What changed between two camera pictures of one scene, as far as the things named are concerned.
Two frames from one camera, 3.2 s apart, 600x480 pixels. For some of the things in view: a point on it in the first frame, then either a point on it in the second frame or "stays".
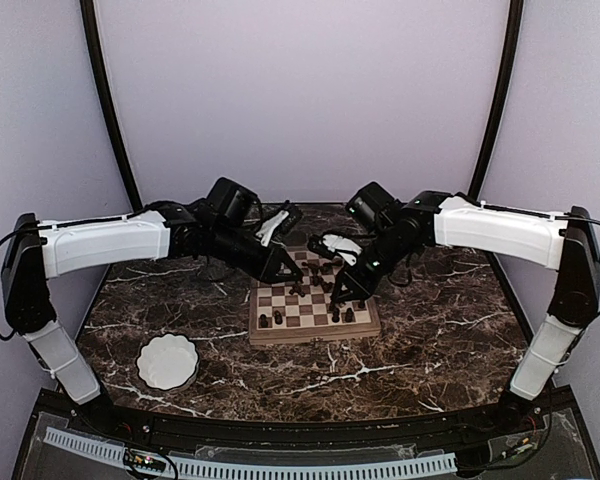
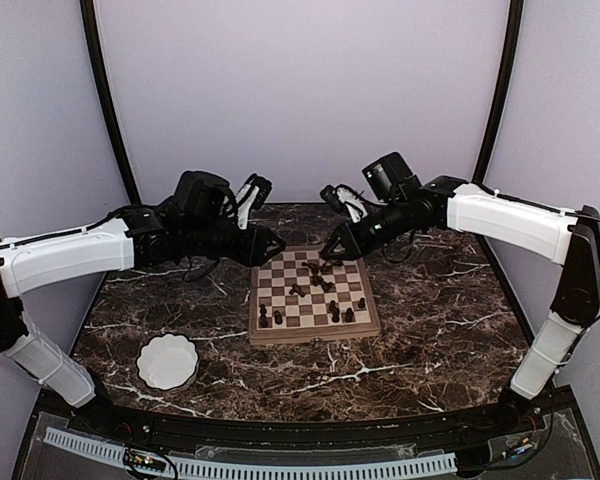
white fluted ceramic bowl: (168, 362) stays
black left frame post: (100, 85) stays
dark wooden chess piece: (297, 289) stays
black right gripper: (360, 289) → (355, 246)
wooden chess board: (301, 311) stays
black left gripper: (267, 269) → (253, 253)
